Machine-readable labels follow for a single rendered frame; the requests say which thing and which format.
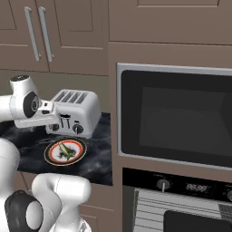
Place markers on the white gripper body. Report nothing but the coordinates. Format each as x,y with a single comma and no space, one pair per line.
33,122

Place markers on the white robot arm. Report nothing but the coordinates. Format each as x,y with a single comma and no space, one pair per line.
18,104

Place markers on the green fish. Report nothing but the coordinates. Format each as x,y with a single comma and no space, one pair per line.
65,150

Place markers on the black and silver microwave oven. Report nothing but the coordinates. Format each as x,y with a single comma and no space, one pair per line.
175,117

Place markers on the silver oven knob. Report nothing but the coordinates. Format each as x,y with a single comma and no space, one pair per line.
230,195
163,184

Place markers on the red and black rimmed plate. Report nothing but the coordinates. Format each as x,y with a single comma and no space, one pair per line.
79,148

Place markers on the silver four-slot toaster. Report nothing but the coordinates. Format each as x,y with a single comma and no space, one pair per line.
86,114

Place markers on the brown cupboard door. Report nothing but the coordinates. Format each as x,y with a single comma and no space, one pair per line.
15,36
78,33

